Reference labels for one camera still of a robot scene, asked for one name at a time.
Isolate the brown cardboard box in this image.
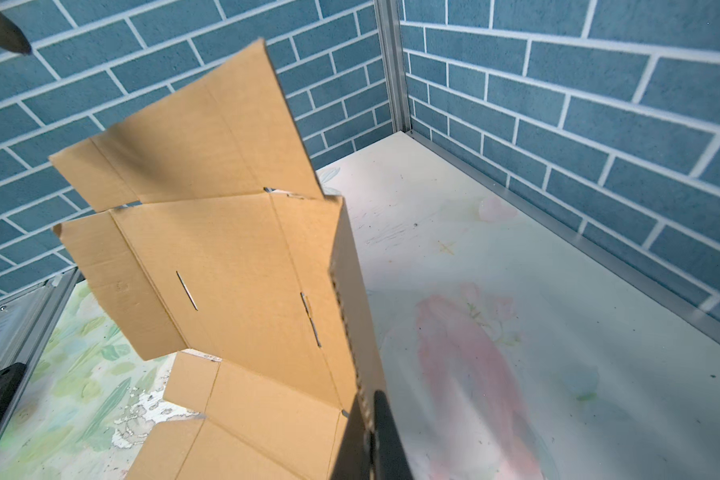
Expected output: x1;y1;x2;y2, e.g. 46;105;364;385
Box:
50;41;385;479

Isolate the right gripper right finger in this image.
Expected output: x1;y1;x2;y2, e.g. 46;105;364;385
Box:
368;390;413;480

